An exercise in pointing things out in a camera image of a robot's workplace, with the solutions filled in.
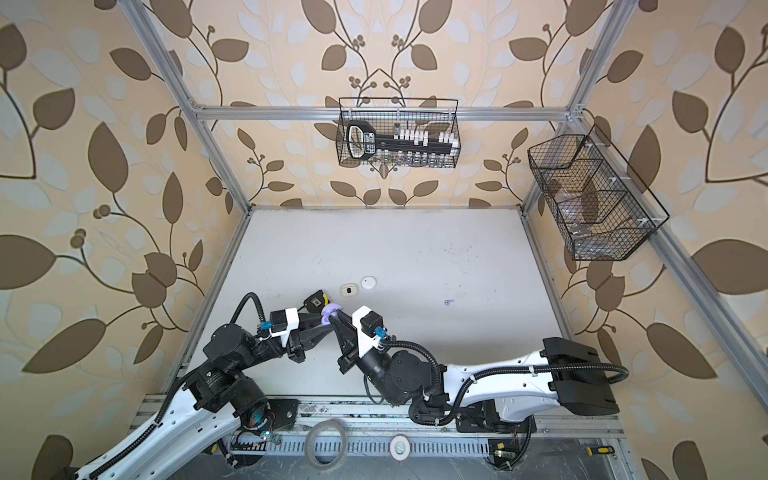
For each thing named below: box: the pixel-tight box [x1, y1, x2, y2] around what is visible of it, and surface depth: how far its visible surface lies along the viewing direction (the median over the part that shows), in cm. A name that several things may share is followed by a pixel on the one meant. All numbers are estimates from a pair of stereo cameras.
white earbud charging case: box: [360, 275, 377, 290], surface depth 101 cm
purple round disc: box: [321, 304, 344, 327], surface depth 61 cm
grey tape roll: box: [304, 419, 348, 470], surface depth 70 cm
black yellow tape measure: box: [297, 289, 330, 321], surface depth 95 cm
